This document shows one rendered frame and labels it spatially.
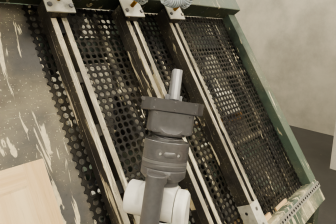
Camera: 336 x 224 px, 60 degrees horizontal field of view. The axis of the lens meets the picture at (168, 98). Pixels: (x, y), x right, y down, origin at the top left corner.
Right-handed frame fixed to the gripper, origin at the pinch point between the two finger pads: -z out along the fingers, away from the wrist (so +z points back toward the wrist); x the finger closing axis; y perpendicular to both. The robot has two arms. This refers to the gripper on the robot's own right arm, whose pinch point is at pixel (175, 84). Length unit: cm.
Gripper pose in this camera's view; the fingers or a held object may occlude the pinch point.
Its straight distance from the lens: 57.4
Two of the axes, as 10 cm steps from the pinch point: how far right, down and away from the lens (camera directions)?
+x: -9.7, -1.5, -1.7
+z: -1.4, 9.9, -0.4
